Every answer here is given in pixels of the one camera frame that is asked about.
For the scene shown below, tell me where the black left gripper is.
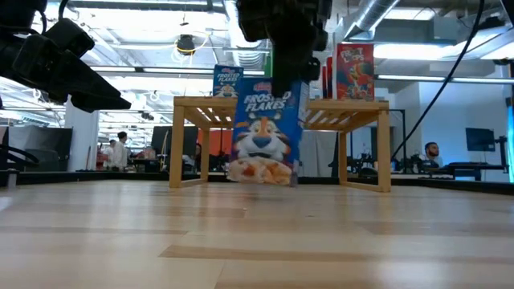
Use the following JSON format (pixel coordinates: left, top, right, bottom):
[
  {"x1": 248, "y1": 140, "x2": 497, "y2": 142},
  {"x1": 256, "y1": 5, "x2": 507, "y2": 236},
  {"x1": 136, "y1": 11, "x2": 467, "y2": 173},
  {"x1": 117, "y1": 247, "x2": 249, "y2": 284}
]
[{"x1": 0, "y1": 26, "x2": 133, "y2": 114}]

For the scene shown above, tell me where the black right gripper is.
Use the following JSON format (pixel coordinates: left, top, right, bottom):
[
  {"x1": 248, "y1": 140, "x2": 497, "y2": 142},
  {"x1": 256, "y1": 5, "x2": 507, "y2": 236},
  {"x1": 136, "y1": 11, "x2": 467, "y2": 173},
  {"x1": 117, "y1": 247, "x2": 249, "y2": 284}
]
[{"x1": 271, "y1": 0, "x2": 333, "y2": 100}]

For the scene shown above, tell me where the blue Frosted Flakes cereal box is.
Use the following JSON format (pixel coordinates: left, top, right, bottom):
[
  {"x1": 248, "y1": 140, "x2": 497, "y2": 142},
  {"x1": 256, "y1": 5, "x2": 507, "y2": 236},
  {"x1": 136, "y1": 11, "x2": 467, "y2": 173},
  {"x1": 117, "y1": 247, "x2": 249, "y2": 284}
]
[
  {"x1": 227, "y1": 77, "x2": 311, "y2": 186},
  {"x1": 212, "y1": 64, "x2": 245, "y2": 98}
]

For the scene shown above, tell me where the wooden slatted shelf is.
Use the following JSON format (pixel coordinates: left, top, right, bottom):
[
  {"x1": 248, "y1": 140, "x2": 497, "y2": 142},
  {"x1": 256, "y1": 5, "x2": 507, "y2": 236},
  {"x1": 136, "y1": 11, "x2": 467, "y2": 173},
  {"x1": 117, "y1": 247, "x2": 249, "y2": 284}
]
[{"x1": 168, "y1": 96, "x2": 393, "y2": 193}]

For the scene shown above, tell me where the person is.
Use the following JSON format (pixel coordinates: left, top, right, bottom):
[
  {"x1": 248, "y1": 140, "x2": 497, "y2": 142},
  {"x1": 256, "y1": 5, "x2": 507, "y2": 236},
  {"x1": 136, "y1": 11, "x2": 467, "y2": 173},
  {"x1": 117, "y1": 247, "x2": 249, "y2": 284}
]
[
  {"x1": 112, "y1": 131, "x2": 129, "y2": 172},
  {"x1": 419, "y1": 141, "x2": 445, "y2": 169},
  {"x1": 102, "y1": 139, "x2": 116, "y2": 169}
]

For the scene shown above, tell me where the black background monitor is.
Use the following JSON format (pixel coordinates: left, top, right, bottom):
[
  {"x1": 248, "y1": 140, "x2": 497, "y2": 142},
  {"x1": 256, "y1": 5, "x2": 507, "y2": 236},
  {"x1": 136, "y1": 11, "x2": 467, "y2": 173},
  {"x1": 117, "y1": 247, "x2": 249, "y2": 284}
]
[{"x1": 151, "y1": 126, "x2": 200, "y2": 156}]

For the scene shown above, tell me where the orange partition panel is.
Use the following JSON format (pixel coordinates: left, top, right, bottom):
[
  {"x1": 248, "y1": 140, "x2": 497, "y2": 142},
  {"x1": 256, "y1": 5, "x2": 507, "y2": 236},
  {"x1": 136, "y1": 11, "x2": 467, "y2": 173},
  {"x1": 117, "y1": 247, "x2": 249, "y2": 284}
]
[{"x1": 196, "y1": 128, "x2": 235, "y2": 157}]

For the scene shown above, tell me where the black round ceiling device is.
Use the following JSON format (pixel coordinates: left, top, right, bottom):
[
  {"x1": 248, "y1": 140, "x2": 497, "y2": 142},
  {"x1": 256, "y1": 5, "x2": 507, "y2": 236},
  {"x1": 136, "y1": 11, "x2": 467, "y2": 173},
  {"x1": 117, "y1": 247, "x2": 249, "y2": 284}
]
[{"x1": 175, "y1": 34, "x2": 197, "y2": 55}]

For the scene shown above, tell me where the black background desk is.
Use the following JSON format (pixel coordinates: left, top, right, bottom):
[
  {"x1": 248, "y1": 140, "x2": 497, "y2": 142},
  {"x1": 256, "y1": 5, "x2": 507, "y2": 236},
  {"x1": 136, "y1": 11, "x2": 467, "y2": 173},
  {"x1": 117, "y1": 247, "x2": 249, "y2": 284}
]
[{"x1": 435, "y1": 162, "x2": 510, "y2": 181}]

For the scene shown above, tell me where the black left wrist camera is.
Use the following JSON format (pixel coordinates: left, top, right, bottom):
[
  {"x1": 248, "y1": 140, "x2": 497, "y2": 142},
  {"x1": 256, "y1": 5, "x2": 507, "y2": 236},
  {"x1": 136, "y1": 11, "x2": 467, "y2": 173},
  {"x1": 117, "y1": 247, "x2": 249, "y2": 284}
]
[{"x1": 42, "y1": 18, "x2": 96, "y2": 59}]

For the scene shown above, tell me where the silver ventilation duct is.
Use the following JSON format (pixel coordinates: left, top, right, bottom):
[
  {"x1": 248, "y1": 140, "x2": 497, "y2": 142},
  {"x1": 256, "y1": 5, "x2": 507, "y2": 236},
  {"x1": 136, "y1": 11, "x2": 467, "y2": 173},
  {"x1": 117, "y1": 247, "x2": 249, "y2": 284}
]
[{"x1": 341, "y1": 0, "x2": 402, "y2": 37}]

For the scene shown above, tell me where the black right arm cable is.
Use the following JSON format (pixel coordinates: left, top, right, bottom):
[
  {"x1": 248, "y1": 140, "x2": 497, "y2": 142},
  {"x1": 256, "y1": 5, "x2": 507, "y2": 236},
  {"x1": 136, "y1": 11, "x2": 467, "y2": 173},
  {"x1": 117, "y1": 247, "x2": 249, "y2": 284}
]
[{"x1": 390, "y1": 0, "x2": 486, "y2": 161}]

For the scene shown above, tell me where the black wall monitor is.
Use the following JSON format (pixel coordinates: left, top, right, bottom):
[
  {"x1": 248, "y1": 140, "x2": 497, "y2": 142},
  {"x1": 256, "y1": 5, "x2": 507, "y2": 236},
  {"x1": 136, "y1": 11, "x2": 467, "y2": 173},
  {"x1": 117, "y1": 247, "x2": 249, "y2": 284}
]
[{"x1": 465, "y1": 127, "x2": 496, "y2": 153}]

